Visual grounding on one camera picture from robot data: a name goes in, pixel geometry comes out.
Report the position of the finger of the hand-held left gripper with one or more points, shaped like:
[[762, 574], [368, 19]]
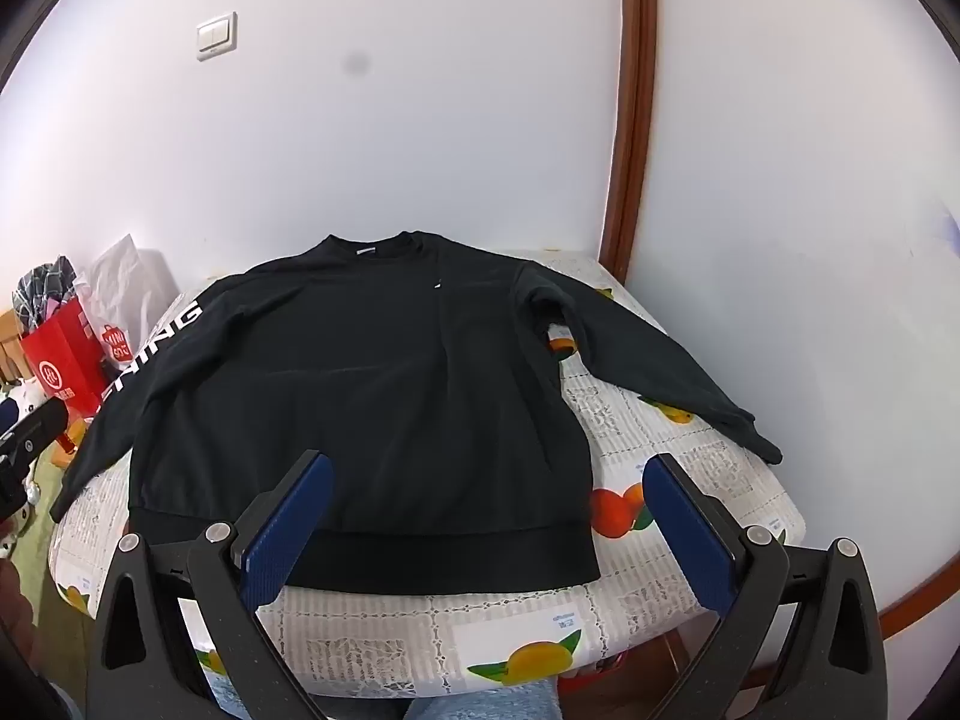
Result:
[[34, 427]]

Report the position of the fruit print tablecloth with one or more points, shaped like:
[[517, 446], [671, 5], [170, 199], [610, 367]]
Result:
[[390, 641]]

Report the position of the wooden furniture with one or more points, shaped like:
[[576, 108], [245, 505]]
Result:
[[9, 349]]

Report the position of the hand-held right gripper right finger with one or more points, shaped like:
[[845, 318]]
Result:
[[690, 532]]

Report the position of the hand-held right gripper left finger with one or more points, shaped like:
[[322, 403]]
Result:
[[289, 529]]

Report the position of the red paper bag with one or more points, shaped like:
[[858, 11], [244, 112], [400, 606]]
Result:
[[64, 364]]

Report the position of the plaid cloth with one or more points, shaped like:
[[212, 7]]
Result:
[[45, 289]]

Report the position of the wooden baseboard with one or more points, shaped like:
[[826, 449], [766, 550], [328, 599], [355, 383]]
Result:
[[911, 607]]

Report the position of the white plastic bag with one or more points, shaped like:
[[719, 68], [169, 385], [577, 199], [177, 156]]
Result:
[[124, 285]]

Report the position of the wooden door frame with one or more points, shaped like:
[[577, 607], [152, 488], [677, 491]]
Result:
[[630, 127]]

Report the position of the white light switch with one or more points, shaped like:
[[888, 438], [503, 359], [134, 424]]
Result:
[[216, 37]]

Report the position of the black sweatshirt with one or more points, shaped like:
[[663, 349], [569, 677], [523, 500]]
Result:
[[360, 375]]

